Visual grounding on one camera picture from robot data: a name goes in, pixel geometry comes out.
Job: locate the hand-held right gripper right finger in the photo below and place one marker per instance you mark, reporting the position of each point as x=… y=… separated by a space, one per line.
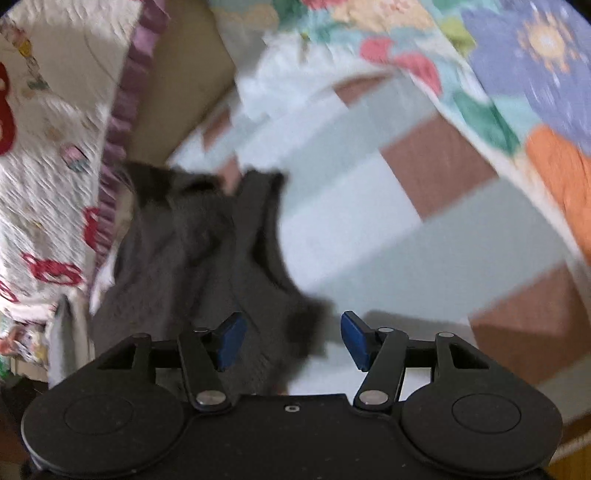
x=352 y=339

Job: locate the colourful floral quilt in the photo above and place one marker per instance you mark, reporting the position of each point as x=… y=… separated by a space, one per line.
x=498 y=74

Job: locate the white printed quilt purple trim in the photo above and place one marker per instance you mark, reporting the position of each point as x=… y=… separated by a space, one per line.
x=51 y=152

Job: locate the checked bed sheet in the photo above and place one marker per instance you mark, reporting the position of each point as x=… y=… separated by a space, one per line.
x=397 y=221

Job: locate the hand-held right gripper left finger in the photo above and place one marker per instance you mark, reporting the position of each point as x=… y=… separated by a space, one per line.
x=231 y=340

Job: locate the dark grey garment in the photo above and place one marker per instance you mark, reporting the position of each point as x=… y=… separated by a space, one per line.
x=194 y=258

